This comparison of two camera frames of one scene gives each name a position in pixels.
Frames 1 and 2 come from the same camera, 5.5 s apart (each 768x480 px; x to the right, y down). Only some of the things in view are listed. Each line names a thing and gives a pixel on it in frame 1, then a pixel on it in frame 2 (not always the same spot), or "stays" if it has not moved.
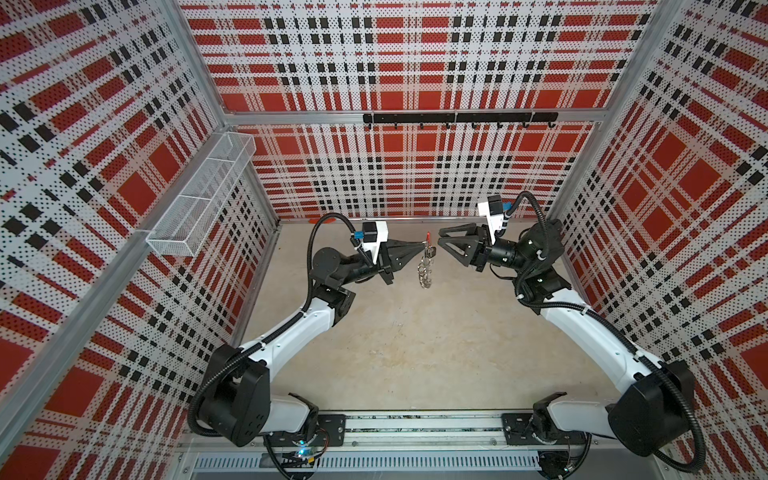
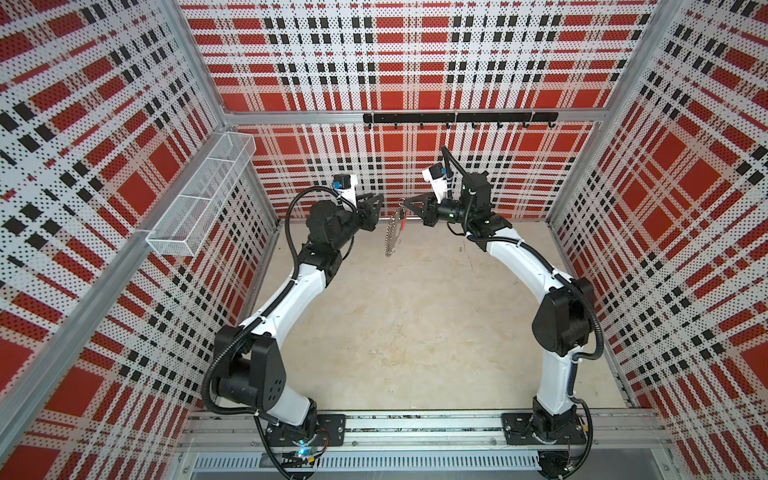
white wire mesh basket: [183, 227] stays
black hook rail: [473, 118] stays
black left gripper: [407, 249] -> [364, 211]
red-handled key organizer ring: [426, 264] -> [395, 229]
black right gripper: [475, 248] -> [429, 214]
